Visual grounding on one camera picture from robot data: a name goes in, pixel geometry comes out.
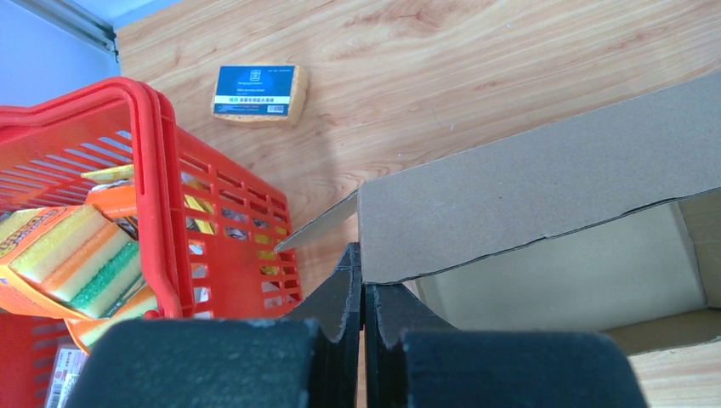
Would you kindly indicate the orange snack packet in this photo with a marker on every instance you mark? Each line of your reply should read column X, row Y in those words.
column 114, row 195

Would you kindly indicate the orange sponge pack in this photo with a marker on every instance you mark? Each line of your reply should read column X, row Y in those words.
column 67, row 263

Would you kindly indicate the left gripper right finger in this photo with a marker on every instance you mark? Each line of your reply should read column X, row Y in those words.
column 414, row 358

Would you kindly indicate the red plastic shopping basket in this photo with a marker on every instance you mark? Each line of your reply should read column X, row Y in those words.
column 207, row 226

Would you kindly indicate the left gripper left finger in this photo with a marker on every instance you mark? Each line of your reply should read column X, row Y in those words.
column 306, row 358

